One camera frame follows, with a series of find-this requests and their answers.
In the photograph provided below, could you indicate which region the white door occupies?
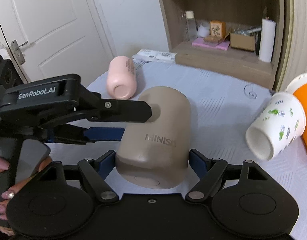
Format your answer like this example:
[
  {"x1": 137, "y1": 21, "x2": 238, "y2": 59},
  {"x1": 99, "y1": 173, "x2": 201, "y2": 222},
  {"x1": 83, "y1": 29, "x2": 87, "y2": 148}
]
[{"x1": 0, "y1": 0, "x2": 113, "y2": 86}]

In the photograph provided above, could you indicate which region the orange floral card box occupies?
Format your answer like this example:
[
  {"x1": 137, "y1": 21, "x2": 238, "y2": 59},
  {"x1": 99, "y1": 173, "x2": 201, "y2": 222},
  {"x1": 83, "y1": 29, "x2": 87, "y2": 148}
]
[{"x1": 210, "y1": 21, "x2": 226, "y2": 38}]

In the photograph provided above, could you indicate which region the pink flat box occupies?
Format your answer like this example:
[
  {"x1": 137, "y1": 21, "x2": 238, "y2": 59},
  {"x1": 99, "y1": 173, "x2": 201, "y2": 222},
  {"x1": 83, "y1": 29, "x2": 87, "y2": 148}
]
[{"x1": 192, "y1": 37, "x2": 230, "y2": 51}]

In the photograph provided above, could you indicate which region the patterned white table cloth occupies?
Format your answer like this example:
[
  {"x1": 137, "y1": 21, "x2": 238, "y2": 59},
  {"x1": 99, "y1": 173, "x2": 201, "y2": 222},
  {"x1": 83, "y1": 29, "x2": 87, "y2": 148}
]
[{"x1": 49, "y1": 61, "x2": 307, "y2": 239}]

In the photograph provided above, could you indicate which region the small cardboard box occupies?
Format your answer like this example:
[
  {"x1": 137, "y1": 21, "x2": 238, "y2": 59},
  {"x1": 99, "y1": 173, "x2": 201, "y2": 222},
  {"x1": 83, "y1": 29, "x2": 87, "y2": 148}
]
[{"x1": 224, "y1": 32, "x2": 256, "y2": 51}]

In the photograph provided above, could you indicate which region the white tissue pack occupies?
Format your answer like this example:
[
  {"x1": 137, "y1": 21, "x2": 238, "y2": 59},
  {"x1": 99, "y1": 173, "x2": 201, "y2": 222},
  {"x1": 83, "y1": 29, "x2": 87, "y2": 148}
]
[{"x1": 132, "y1": 49, "x2": 176, "y2": 64}]

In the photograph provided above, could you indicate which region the white floral paper cup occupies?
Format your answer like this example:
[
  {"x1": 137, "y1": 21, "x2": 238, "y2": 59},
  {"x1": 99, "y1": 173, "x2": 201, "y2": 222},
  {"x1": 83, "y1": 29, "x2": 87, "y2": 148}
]
[{"x1": 245, "y1": 92, "x2": 306, "y2": 160}]

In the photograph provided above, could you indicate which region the beige Miniso tumbler cup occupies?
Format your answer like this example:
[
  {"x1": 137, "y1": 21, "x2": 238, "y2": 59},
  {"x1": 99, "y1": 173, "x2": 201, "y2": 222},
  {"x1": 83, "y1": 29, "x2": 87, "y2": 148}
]
[{"x1": 115, "y1": 86, "x2": 191, "y2": 189}]

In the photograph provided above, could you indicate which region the white paper towel roll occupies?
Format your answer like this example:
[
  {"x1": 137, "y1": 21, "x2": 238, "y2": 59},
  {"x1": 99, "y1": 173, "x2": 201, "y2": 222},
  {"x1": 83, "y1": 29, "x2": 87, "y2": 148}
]
[{"x1": 258, "y1": 18, "x2": 276, "y2": 63}]

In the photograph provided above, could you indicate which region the pink tumbler cup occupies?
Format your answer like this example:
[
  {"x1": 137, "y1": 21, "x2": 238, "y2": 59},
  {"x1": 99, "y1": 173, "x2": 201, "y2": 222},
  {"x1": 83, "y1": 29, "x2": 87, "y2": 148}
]
[{"x1": 106, "y1": 56, "x2": 137, "y2": 100}]

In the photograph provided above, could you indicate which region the silver door handle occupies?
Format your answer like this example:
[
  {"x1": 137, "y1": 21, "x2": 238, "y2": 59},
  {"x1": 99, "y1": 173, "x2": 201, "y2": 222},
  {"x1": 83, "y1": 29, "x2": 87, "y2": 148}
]
[{"x1": 11, "y1": 40, "x2": 28, "y2": 65}]

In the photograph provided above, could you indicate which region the clear bottle beige cap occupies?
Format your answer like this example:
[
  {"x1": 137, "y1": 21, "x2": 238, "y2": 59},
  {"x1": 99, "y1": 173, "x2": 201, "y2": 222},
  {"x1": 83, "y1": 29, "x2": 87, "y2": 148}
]
[{"x1": 186, "y1": 11, "x2": 198, "y2": 41}]

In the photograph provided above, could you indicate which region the wooden shelf unit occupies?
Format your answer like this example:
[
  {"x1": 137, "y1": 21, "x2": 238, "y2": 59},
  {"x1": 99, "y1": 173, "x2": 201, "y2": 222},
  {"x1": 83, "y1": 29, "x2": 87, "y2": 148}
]
[{"x1": 159, "y1": 0, "x2": 285, "y2": 88}]

